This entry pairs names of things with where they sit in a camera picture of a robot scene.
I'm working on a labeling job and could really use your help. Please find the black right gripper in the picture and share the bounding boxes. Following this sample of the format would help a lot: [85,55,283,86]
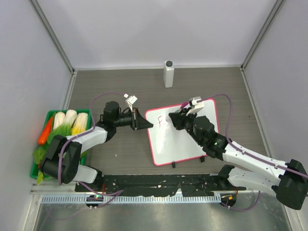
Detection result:
[170,107,204,145]

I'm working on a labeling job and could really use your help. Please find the yellow white toy cabbage right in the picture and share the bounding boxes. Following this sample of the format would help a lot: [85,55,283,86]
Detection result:
[71,113,88,136]

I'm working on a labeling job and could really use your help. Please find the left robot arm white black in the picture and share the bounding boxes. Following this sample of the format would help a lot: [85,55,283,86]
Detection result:
[39,101,154,192]

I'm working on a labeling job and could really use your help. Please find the white slotted cable duct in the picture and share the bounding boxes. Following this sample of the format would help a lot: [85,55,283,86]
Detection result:
[41,193,221,204]

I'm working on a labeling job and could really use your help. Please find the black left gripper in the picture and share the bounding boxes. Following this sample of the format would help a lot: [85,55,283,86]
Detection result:
[114,108,153,131]

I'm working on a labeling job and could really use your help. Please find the pink framed whiteboard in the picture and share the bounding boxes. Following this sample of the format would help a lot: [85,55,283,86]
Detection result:
[145,104,206,166]

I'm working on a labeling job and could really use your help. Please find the green plastic tray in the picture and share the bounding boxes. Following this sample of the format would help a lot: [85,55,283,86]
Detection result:
[30,109,92,179]

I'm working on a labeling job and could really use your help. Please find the white toy cabbage left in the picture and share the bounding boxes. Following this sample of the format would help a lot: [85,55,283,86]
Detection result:
[53,112,65,130]

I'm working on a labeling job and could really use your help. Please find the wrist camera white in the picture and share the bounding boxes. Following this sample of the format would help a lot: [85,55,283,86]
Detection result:
[124,94,138,111]
[186,97,204,116]

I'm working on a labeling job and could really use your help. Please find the orange toy carrot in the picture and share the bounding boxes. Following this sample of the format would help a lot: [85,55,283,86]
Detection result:
[38,117,53,145]

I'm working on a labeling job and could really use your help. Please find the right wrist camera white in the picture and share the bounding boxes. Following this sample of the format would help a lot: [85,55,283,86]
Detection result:
[186,97,204,116]

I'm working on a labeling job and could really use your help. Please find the purple capped marker pen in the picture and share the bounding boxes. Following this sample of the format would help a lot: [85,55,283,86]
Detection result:
[175,102,189,113]

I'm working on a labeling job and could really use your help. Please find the green leafy toy vegetable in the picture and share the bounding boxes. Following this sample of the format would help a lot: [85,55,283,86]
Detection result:
[33,124,71,165]

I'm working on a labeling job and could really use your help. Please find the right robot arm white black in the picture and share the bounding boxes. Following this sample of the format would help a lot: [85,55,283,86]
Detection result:
[169,110,308,210]

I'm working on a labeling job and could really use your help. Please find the white bottle black cap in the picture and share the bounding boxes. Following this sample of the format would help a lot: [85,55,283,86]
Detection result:
[164,60,174,88]

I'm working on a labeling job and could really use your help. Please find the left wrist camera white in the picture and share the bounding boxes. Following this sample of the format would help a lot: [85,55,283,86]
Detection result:
[124,94,138,111]

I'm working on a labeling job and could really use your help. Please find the white green toy cabbage middle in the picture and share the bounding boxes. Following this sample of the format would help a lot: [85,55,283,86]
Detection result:
[63,109,77,128]

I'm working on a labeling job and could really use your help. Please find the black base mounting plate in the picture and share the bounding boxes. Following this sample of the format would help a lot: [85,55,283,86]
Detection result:
[90,174,246,197]

